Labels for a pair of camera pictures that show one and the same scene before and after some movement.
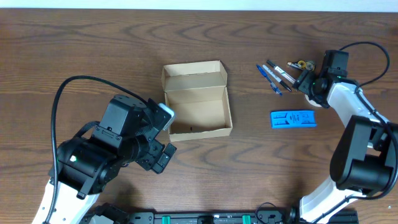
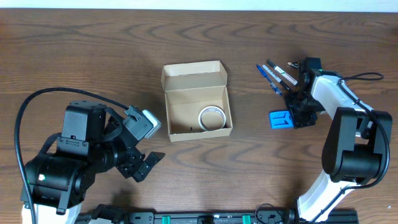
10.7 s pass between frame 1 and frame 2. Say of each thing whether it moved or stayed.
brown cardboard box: stayed
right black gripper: moved
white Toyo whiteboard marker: stayed
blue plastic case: stayed
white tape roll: moved
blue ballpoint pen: stayed
